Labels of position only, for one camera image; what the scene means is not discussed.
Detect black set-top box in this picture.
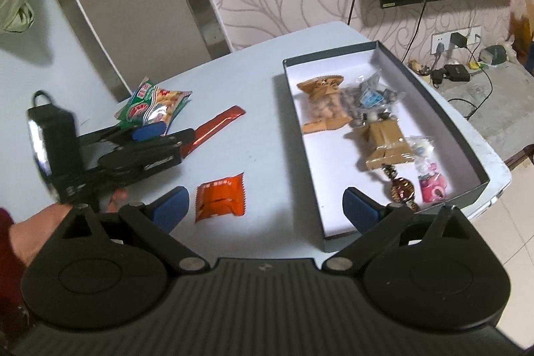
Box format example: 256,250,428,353
430,64,471,87

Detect orange square snack packet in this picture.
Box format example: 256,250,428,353
196,173,246,222

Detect peanut snack bag brown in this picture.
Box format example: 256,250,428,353
297,75,352,134

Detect long red snack bar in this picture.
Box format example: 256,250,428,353
181,106,246,159

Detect small tan snack packet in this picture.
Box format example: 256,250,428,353
344,118,414,171

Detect dark green small device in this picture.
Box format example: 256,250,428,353
479,44,508,66

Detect black power cable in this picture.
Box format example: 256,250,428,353
448,42,494,120

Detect brown candy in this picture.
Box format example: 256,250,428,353
382,164,419,212

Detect white wall power socket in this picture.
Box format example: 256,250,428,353
430,26,484,56

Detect pink candy bag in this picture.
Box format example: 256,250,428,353
407,136,447,203

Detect green peanut packet rear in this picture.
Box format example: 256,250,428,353
115,77,193,134

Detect clear bag dark candies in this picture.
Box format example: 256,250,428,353
340,71,406,128

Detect dark shallow gift box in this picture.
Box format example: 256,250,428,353
283,41,490,252

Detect small pen holder cup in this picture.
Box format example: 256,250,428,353
408,60,431,77

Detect person left hand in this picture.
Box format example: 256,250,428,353
7,188,130,267

